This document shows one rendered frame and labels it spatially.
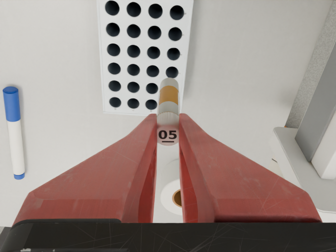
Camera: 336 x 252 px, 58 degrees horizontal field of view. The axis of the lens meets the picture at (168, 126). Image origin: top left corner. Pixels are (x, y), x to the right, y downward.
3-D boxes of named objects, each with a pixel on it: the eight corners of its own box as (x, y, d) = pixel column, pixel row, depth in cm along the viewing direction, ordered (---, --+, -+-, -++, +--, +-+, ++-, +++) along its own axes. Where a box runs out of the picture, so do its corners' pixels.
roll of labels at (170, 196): (161, 156, 41) (161, 177, 37) (213, 158, 41) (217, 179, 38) (160, 193, 45) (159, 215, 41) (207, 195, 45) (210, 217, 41)
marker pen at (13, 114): (27, 173, 43) (23, 181, 41) (16, 171, 43) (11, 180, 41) (20, 87, 35) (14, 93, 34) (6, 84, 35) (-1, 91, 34)
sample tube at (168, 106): (180, 95, 17) (182, 147, 13) (158, 95, 17) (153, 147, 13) (180, 75, 16) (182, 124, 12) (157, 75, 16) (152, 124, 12)
